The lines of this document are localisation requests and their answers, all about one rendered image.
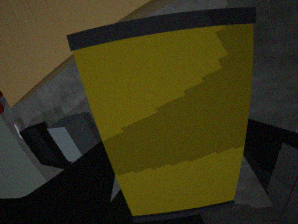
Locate tan panel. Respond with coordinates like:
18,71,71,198
0,0,174,108

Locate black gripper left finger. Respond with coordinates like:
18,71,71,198
0,140,114,224

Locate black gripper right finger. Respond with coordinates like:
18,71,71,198
243,119,298,224

